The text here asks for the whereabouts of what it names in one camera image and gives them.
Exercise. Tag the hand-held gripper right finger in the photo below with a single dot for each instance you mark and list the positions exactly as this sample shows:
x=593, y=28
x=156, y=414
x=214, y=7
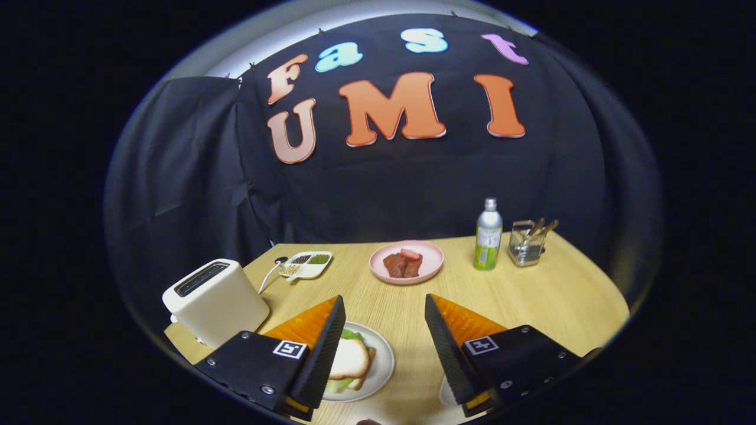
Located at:
x=449, y=354

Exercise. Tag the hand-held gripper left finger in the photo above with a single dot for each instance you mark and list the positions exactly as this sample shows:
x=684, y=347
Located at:
x=322, y=360

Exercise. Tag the toasted bread slice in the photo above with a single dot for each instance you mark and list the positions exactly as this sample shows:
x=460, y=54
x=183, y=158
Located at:
x=351, y=357

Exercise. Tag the green lettuce leaf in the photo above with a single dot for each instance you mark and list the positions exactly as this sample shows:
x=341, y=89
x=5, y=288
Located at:
x=338, y=385

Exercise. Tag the white square plate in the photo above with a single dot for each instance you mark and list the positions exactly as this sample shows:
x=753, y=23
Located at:
x=446, y=392

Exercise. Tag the white bread slice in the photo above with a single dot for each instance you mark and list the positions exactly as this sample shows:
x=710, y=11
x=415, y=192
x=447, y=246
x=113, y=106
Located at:
x=361, y=382

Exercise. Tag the white round plate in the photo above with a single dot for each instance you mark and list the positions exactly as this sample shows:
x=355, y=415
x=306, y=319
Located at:
x=381, y=360

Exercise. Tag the white divided condiment dish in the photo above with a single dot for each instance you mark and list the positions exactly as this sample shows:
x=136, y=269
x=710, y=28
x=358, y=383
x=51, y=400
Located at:
x=310, y=271

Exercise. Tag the pink round plate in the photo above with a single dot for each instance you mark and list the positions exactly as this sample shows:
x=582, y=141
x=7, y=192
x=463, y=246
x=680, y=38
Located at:
x=431, y=260

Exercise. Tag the brown meat piece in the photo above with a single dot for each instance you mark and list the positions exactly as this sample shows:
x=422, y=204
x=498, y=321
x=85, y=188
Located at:
x=398, y=267

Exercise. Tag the red sausage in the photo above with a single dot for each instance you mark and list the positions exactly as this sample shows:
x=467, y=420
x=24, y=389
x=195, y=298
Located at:
x=410, y=254

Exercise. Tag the cream white toaster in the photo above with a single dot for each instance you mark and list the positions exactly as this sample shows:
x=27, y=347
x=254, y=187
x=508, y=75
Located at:
x=218, y=313

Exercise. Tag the silver bottle green label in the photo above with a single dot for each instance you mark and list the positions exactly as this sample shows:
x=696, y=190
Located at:
x=488, y=242

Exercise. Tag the black backdrop cloth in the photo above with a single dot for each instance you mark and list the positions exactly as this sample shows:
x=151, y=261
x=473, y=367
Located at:
x=413, y=189

